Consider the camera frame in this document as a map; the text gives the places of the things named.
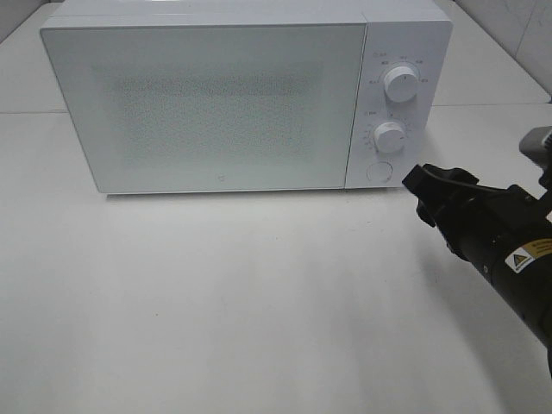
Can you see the white lower timer knob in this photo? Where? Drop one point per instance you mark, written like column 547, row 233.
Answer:
column 389, row 137

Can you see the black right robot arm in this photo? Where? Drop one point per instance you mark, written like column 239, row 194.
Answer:
column 505, row 234

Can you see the white microwave door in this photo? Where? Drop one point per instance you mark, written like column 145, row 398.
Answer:
column 253, row 108

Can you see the white microwave oven body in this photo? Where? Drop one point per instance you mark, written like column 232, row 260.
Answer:
column 415, row 32

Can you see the white upper power knob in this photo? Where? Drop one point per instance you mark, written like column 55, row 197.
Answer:
column 401, row 82

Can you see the round white door button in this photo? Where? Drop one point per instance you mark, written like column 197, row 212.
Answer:
column 380, row 172

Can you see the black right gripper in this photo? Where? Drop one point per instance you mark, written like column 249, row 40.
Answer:
column 443, row 196

